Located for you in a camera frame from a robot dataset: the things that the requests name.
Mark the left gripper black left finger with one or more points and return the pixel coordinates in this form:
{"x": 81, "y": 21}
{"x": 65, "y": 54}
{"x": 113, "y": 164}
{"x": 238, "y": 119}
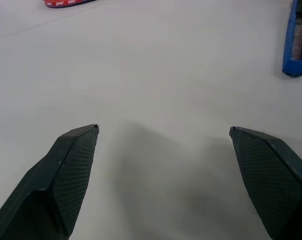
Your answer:
{"x": 48, "y": 190}

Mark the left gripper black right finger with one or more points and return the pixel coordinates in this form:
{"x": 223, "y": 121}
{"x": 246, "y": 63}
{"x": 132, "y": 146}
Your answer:
{"x": 273, "y": 180}

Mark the blue utility knife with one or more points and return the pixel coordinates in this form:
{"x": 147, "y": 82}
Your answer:
{"x": 292, "y": 63}

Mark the red table tennis paddle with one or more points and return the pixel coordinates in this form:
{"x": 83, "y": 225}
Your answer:
{"x": 66, "y": 3}

